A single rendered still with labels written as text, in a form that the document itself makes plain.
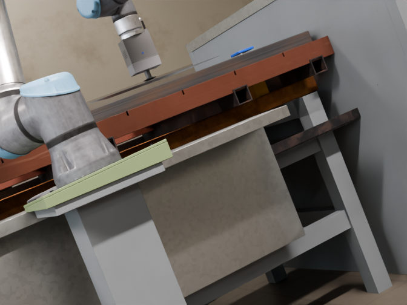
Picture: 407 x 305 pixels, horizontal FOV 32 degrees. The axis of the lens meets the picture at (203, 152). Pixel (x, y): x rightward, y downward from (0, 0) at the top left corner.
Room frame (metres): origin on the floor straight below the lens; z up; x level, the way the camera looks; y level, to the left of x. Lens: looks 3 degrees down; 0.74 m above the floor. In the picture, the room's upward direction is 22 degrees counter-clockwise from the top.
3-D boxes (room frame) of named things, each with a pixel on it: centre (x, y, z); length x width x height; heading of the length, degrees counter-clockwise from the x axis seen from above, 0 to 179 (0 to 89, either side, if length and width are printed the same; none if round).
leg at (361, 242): (2.31, -0.37, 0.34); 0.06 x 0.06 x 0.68; 25
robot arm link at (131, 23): (2.11, 0.06, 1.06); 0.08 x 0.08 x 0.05
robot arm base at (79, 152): (1.55, 0.25, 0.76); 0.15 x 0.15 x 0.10
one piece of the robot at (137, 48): (2.12, 0.07, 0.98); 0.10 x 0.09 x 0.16; 19
